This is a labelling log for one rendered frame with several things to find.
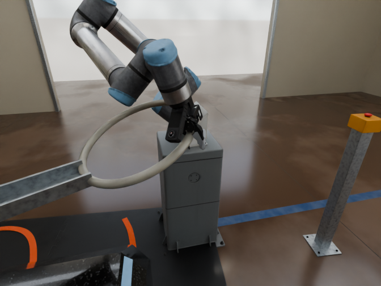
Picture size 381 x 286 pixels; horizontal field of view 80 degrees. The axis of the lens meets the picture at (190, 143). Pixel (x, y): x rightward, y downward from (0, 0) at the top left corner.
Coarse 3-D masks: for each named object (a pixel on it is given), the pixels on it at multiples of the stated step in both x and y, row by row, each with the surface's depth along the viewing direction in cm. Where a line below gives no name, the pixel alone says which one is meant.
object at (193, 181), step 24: (168, 144) 153; (216, 144) 153; (168, 168) 143; (192, 168) 147; (216, 168) 152; (168, 192) 151; (192, 192) 156; (216, 192) 161; (168, 216) 160; (192, 216) 166; (216, 216) 171; (168, 240) 171; (192, 240) 176; (216, 240) 183
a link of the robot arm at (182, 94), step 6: (186, 84) 66; (180, 90) 65; (186, 90) 67; (162, 96) 68; (168, 96) 66; (174, 96) 66; (180, 96) 66; (186, 96) 67; (168, 102) 68; (174, 102) 67; (180, 102) 67
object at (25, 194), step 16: (80, 160) 83; (32, 176) 75; (48, 176) 78; (64, 176) 81; (80, 176) 74; (0, 192) 71; (16, 192) 74; (32, 192) 67; (48, 192) 69; (64, 192) 72; (0, 208) 63; (16, 208) 65; (32, 208) 68
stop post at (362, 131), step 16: (352, 128) 141; (368, 128) 131; (352, 144) 141; (368, 144) 138; (352, 160) 142; (336, 176) 156; (352, 176) 148; (336, 192) 157; (336, 208) 160; (320, 224) 175; (336, 224) 167; (320, 240) 176
